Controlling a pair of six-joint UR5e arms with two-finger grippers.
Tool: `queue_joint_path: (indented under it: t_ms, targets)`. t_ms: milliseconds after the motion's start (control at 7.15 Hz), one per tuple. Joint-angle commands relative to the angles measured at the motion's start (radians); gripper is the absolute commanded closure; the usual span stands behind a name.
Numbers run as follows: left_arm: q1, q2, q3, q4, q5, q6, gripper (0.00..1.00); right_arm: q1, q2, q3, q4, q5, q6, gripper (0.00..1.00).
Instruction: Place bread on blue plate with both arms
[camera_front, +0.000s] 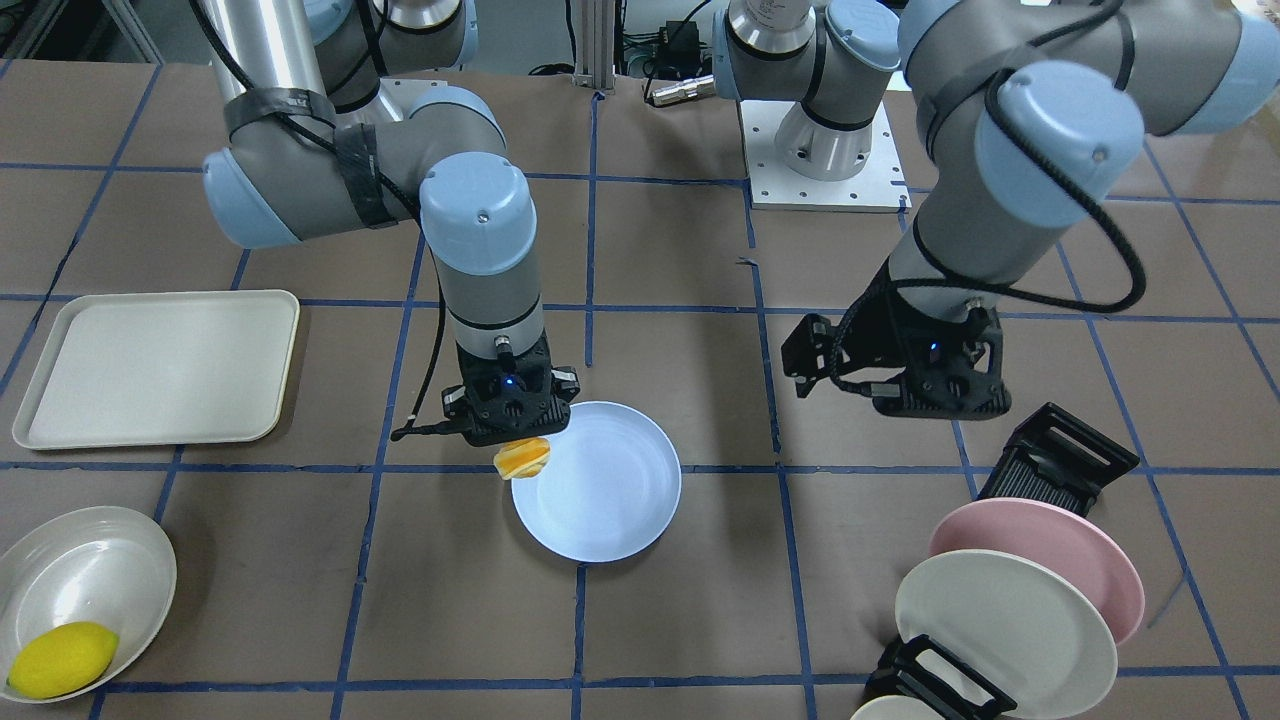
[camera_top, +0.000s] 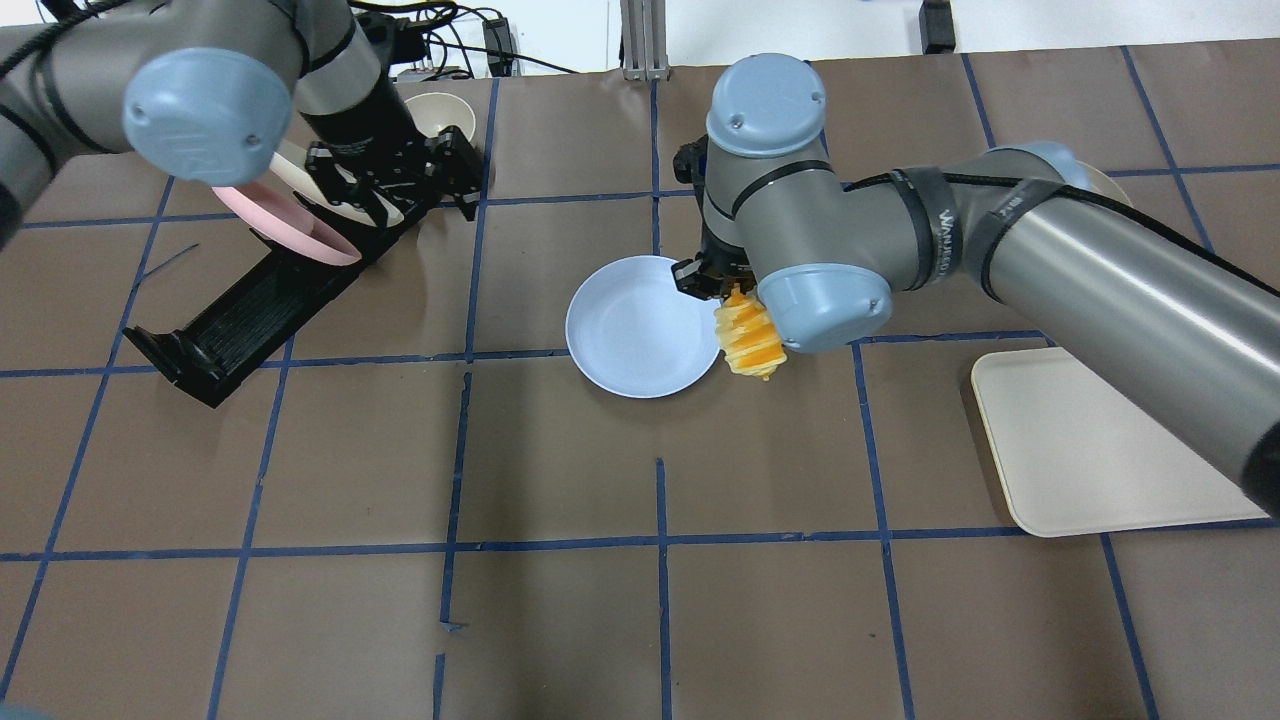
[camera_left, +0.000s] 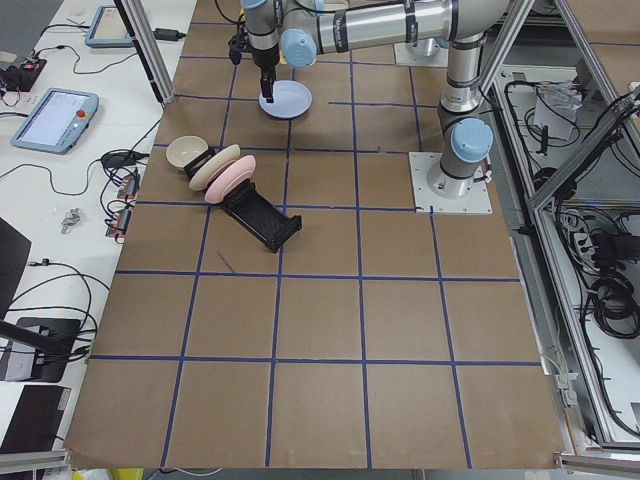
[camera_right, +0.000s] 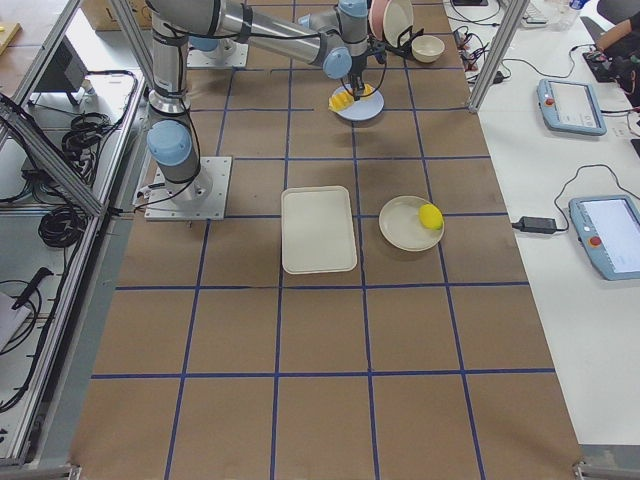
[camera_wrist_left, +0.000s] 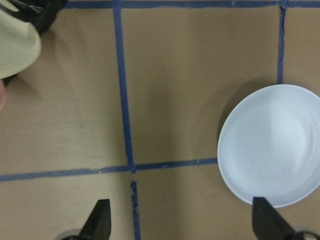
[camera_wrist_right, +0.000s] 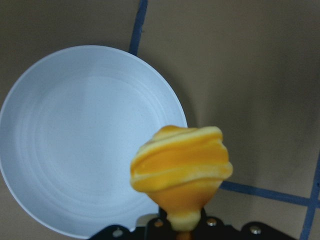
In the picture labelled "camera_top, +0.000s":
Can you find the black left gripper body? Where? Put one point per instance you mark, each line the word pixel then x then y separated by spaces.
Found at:
pixel 358 122

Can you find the cream plate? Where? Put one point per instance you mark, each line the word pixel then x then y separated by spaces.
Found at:
pixel 346 184

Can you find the aluminium frame post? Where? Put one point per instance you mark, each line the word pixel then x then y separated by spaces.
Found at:
pixel 644 54

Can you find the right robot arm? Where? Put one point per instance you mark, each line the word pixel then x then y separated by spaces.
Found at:
pixel 1190 338

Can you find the white deep plate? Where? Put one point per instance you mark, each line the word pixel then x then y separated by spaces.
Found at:
pixel 1104 185

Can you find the black dish rack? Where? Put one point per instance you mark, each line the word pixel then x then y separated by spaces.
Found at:
pixel 210 357

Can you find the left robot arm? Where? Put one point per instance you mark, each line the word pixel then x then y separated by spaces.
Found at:
pixel 206 92

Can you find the cream bowl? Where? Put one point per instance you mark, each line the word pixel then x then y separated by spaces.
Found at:
pixel 434 112

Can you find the cream tray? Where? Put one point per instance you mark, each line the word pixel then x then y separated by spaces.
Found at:
pixel 1074 457

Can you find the pink plate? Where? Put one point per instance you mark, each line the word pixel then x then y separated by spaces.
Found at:
pixel 287 224

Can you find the blue plate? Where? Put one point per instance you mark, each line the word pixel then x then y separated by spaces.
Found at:
pixel 631 333

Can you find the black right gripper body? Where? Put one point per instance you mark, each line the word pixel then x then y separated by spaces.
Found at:
pixel 703 279

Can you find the black power adapter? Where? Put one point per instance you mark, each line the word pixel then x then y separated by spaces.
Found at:
pixel 937 29

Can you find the sliced bread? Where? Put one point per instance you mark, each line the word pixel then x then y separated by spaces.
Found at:
pixel 747 336

